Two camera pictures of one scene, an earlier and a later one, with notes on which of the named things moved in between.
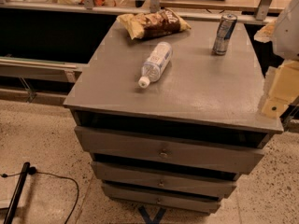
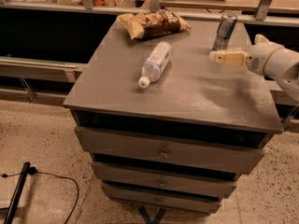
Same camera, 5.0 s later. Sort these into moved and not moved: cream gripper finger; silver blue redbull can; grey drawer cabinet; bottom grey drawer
Moved: cream gripper finger
Not moved: bottom grey drawer; grey drawer cabinet; silver blue redbull can
